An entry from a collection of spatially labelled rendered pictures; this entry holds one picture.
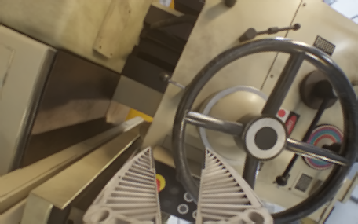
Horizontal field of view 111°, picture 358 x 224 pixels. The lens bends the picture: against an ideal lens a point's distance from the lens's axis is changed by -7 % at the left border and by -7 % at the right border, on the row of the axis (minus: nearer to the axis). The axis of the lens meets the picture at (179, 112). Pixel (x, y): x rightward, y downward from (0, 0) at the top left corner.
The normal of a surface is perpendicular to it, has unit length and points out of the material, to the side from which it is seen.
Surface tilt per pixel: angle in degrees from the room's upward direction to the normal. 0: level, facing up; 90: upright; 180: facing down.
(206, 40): 90
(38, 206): 90
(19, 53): 90
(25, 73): 90
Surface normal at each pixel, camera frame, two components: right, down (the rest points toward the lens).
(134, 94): 0.00, 0.10
